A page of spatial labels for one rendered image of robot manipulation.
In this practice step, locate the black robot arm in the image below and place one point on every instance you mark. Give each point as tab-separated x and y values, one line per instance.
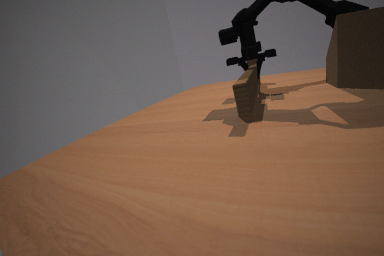
243	22

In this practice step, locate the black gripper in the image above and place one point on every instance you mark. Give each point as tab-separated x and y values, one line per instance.
260	57

